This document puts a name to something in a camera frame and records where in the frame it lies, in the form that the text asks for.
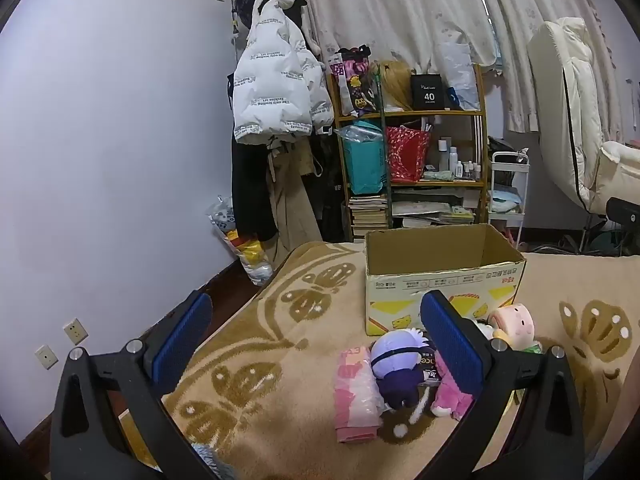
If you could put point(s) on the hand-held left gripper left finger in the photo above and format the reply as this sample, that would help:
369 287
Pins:
180 345

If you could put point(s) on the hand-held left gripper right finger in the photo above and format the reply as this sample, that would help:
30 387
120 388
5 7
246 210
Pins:
450 345

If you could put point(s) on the pink plush bear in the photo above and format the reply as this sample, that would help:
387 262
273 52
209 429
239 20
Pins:
450 401

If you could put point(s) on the purple plush doll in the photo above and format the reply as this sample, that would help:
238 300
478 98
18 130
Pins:
395 360

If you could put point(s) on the printed cardboard box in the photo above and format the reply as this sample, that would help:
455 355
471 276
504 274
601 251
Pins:
400 285

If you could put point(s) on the green tissue pack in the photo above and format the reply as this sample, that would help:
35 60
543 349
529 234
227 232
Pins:
534 349

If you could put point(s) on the pink plastic packet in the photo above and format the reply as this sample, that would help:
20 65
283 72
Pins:
355 400

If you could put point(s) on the round pink plush toy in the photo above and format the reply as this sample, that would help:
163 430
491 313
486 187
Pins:
515 322

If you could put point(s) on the grey fluffy cloth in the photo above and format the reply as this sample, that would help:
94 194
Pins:
215 465

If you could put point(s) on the beige butterfly blanket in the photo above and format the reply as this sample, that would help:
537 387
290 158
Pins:
300 385

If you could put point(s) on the pile of papers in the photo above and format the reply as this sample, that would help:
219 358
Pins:
430 207

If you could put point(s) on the stack of books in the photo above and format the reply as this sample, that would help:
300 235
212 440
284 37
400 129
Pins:
369 217

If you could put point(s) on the white trolley cart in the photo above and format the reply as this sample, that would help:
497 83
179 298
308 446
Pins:
507 200

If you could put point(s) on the black hanging garment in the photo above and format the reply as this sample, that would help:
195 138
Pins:
252 190

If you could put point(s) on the row of white bottles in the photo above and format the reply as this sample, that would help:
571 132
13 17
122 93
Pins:
457 162

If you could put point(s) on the beige hanging coat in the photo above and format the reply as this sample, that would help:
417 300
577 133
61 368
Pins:
292 200

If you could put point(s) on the red patterned bag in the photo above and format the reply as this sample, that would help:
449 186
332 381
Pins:
407 155

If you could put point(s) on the teal bag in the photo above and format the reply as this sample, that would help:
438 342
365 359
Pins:
365 165

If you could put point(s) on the wooden shelf rack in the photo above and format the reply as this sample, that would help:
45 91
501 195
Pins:
435 113

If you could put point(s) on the small black carton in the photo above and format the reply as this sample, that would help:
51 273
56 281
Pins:
428 92

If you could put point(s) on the white padded armchair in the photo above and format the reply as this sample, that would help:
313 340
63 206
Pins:
570 110

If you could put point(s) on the blonde wig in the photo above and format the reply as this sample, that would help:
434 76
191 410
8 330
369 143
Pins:
397 85

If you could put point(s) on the white plastic bag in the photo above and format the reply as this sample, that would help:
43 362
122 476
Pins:
460 77

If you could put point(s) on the white puffer jacket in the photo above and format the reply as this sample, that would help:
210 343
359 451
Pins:
270 85

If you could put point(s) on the colourful printed bag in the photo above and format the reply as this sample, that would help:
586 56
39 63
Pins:
355 82

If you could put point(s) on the floral curtains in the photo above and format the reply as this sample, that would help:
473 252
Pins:
400 5

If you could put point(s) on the dark knit hat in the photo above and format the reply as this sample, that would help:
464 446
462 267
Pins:
250 0

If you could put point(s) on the wall socket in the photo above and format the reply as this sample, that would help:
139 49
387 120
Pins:
76 331
47 357

